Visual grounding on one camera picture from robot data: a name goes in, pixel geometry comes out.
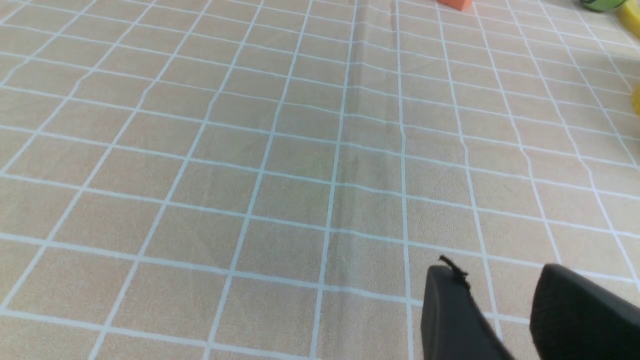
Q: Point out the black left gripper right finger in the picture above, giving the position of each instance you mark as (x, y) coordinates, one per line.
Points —
(573, 318)

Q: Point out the green round toy fruit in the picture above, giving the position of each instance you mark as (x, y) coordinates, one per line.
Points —
(601, 6)

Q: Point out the yellow bamboo steamer lid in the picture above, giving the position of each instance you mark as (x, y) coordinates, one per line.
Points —
(628, 15)

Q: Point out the orange foam cube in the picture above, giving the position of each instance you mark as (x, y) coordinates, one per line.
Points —
(459, 5)

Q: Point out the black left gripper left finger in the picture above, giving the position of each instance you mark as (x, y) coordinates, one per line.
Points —
(452, 326)

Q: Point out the checkered beige tablecloth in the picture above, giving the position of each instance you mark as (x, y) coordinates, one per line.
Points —
(271, 179)

